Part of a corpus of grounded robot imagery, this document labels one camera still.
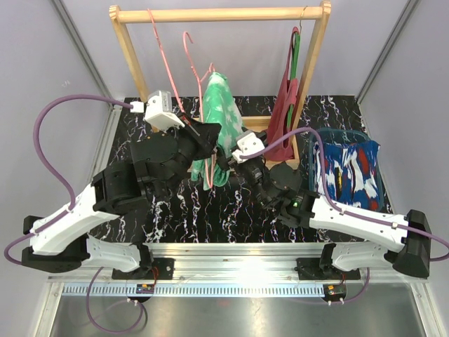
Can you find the aluminium mounting rail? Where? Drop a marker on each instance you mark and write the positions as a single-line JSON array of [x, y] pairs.
[[242, 270]]

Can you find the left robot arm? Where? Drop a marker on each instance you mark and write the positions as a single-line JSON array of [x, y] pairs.
[[61, 242]]

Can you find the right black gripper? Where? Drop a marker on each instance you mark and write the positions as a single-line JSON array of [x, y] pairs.
[[238, 166]]

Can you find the blue patterned trousers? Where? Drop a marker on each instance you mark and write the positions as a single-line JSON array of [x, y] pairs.
[[351, 174]]

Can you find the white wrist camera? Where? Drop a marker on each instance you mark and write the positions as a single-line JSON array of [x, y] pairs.
[[248, 146], [158, 111]]

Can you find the green plastic hanger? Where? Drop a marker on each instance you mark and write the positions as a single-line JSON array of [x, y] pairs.
[[295, 52]]

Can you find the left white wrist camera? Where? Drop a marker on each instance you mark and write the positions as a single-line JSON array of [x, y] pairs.
[[158, 111]]

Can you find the black marbled table mat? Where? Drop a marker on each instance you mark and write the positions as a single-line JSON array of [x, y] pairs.
[[225, 214]]

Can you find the wooden clothes rack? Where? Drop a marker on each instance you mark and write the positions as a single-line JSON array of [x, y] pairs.
[[320, 14]]

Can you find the green patterned garment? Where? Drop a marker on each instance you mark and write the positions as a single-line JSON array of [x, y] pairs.
[[218, 107]]

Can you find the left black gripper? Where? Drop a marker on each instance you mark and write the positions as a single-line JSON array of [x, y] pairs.
[[205, 135]]

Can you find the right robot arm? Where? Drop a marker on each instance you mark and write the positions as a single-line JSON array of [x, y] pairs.
[[399, 241]]

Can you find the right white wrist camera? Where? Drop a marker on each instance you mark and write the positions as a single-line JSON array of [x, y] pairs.
[[248, 146]]

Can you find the maroon tank top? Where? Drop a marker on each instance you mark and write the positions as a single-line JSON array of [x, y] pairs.
[[287, 95]]

